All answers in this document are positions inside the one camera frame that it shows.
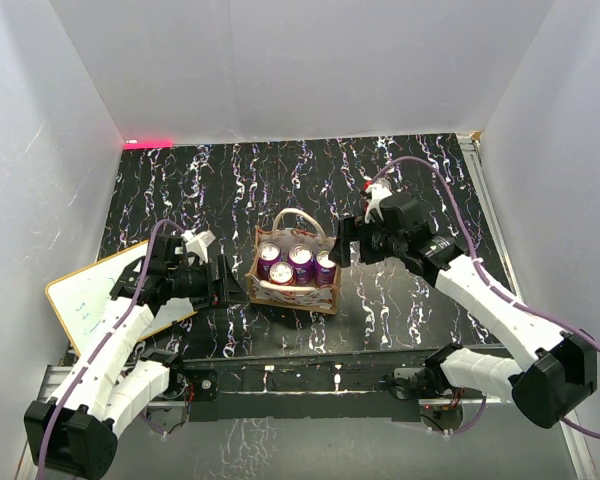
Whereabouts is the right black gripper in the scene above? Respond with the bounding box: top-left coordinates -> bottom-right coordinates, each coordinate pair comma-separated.
329,213 -> 406,268

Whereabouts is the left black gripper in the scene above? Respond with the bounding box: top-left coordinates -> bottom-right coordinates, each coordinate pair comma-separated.
167,254 -> 249,311

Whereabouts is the burlap canvas tote bag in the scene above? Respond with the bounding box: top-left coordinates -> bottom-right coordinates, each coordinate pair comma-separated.
246,208 -> 341,315

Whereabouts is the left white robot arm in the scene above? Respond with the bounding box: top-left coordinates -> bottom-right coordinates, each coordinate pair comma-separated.
24,231 -> 247,479

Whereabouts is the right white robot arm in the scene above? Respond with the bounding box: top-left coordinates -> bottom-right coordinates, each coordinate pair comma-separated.
329,193 -> 597,429

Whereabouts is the purple Fanta can right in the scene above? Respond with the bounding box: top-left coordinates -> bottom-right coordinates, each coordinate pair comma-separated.
314,250 -> 337,287

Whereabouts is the purple fanta can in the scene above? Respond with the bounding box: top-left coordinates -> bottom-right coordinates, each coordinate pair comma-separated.
314,250 -> 337,287
257,241 -> 282,280
287,244 -> 314,286

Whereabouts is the purple Fanta can left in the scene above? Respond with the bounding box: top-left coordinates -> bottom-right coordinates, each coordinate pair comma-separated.
257,241 -> 282,280

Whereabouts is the purple Fanta can middle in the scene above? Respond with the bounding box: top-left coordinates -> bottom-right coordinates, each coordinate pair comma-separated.
287,244 -> 314,286

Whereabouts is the yellow-framed whiteboard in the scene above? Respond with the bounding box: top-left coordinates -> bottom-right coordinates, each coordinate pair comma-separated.
44,238 -> 201,351

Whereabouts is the pink tape strip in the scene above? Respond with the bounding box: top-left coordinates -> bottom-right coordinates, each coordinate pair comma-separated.
123,139 -> 173,150

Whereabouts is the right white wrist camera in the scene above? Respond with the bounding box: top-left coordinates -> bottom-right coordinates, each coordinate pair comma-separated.
363,179 -> 392,224

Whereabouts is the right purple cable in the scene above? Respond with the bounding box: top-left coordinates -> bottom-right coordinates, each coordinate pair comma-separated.
369,155 -> 600,443

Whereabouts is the aluminium frame rail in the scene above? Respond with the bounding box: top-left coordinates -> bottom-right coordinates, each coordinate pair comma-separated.
457,131 -> 600,480

